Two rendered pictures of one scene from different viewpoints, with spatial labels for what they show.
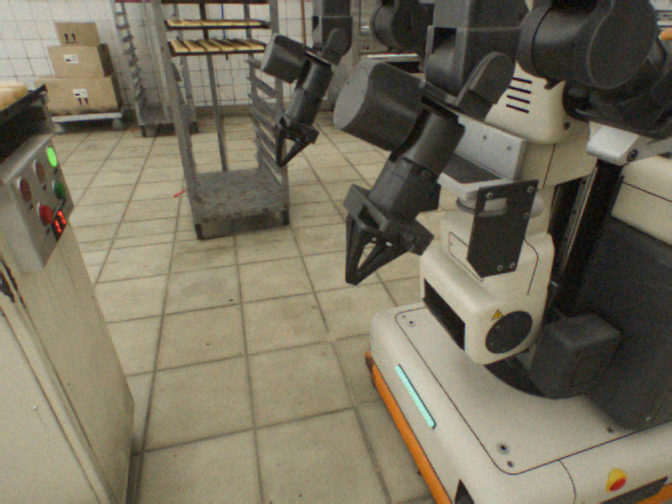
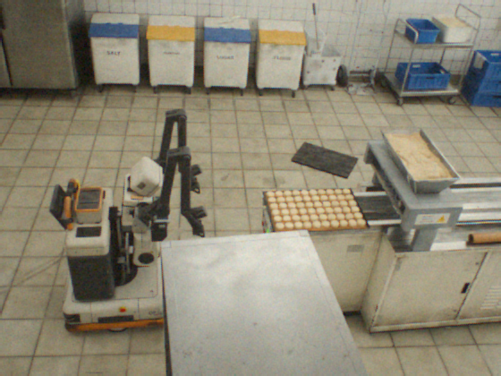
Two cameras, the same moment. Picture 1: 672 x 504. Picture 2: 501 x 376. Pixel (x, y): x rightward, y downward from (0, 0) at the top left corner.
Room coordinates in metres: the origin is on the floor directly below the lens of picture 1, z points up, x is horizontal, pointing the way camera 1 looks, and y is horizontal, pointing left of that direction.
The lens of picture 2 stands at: (3.14, 0.63, 2.95)
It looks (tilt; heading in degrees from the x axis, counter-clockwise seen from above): 37 degrees down; 186
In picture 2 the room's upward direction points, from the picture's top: 5 degrees clockwise
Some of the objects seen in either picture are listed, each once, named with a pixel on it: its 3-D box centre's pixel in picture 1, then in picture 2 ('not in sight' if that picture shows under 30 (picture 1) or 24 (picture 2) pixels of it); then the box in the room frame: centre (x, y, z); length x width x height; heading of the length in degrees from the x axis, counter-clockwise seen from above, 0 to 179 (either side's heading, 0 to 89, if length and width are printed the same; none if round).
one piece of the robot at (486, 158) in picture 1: (461, 185); (157, 215); (0.70, -0.22, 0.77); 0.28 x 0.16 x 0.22; 18
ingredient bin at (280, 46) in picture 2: not in sight; (277, 59); (-2.95, 0.15, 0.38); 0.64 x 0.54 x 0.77; 12
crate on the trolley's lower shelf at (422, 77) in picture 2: not in sight; (421, 75); (-3.30, 1.97, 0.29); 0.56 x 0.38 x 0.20; 112
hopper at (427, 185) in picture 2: not in sight; (414, 161); (0.37, 1.31, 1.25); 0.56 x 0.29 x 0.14; 18
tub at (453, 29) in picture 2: not in sight; (449, 28); (-3.37, 2.14, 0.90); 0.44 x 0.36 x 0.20; 23
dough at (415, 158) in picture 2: not in sight; (416, 158); (0.37, 1.31, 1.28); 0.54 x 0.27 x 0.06; 18
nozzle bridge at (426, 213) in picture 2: not in sight; (404, 192); (0.37, 1.31, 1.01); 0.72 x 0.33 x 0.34; 18
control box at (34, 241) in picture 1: (37, 198); (267, 227); (0.64, 0.49, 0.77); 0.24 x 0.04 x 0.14; 18
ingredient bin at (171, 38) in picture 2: not in sight; (172, 55); (-2.63, -1.11, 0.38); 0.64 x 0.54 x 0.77; 15
